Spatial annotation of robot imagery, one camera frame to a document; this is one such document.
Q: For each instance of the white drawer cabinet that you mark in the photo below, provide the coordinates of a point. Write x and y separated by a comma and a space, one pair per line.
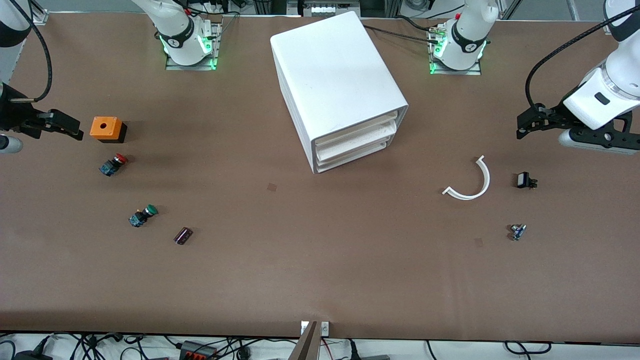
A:
335, 70

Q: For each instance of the small white mounting bracket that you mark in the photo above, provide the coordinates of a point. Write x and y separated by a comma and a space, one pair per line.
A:
303, 327
325, 328

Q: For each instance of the red push button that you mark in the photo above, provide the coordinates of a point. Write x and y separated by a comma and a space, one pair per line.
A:
112, 165

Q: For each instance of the white plastic drawer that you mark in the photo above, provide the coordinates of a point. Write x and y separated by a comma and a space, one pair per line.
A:
350, 149
360, 131
345, 160

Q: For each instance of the dark purple cylindrical component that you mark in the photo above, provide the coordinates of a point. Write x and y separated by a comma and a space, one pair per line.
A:
183, 236

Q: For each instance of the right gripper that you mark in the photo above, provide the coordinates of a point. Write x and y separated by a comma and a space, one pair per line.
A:
14, 114

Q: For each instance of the aluminium frame profile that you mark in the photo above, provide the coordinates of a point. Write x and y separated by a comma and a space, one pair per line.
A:
40, 15

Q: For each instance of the black square white-faced button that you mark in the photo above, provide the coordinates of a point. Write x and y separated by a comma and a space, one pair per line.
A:
523, 180

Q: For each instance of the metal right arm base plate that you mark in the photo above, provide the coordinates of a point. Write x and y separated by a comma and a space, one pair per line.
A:
175, 66

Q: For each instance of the black orange power strip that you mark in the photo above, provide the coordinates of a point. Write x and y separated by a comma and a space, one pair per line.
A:
197, 351

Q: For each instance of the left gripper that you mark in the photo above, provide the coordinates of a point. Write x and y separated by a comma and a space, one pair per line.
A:
552, 118

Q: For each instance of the green push button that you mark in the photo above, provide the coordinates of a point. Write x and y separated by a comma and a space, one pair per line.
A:
142, 216

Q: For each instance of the white curved plastic bracket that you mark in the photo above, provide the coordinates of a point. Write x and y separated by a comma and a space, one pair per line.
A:
487, 178

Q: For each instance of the small silver blue connector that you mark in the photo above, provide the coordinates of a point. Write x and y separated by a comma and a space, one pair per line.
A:
517, 232

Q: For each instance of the black left camera mount bracket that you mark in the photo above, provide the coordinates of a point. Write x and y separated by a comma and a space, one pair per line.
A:
607, 136

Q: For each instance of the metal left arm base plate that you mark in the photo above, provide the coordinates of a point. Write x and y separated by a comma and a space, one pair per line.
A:
475, 71

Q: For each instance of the brown wooden post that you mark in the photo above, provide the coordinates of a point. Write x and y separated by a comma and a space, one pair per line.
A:
306, 347

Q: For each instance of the orange box with hole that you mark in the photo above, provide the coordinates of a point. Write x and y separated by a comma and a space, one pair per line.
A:
102, 127

